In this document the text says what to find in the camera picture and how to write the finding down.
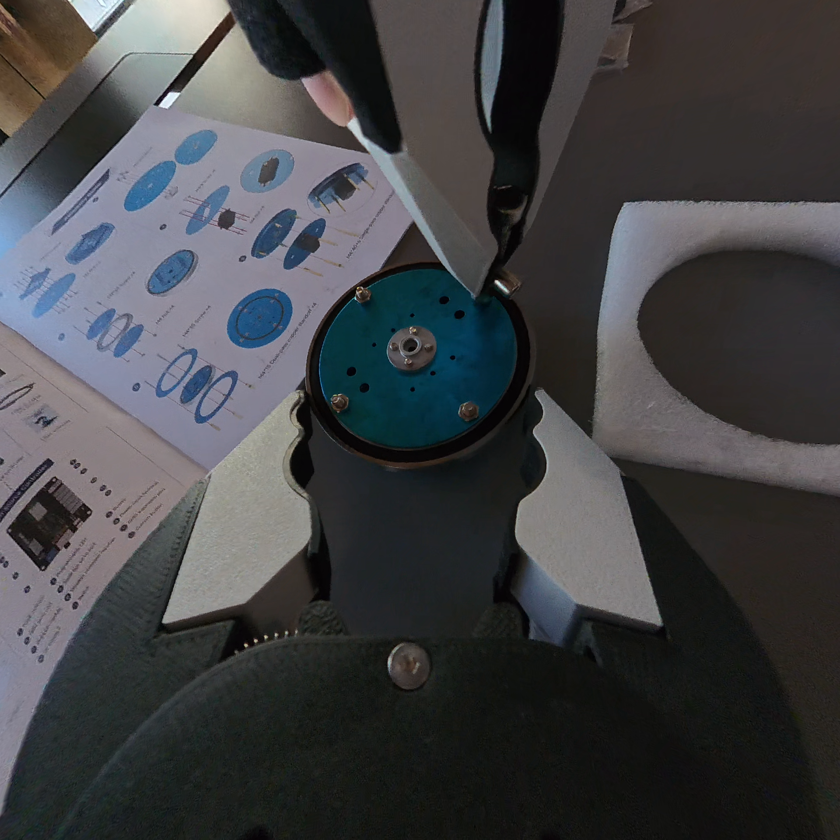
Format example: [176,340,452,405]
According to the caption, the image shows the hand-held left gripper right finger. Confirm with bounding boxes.
[511,387,665,649]

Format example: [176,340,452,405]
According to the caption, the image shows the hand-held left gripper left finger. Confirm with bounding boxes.
[161,389,324,626]

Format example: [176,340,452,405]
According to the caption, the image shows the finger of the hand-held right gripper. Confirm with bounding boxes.
[346,0,517,301]
[500,0,619,265]

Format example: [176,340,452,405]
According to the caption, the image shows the round blue disc assembly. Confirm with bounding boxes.
[305,262,534,469]

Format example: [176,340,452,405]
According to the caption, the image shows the person's right hand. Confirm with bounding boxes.
[226,0,403,153]

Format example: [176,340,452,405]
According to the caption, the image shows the clear plastic bag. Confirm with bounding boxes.
[594,0,636,72]

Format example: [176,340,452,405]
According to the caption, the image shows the printed sheet with board photo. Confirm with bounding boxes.
[0,322,208,778]

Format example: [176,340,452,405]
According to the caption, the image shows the white foam with round cutout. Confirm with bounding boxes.
[592,201,840,497]

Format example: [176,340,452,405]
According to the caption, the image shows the assembly instruction sheet blue diagrams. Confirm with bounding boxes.
[0,105,416,471]

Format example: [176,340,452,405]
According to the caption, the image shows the dark flat panel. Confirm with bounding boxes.
[0,0,237,198]

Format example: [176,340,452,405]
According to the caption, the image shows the wooden box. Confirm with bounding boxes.
[0,0,99,137]

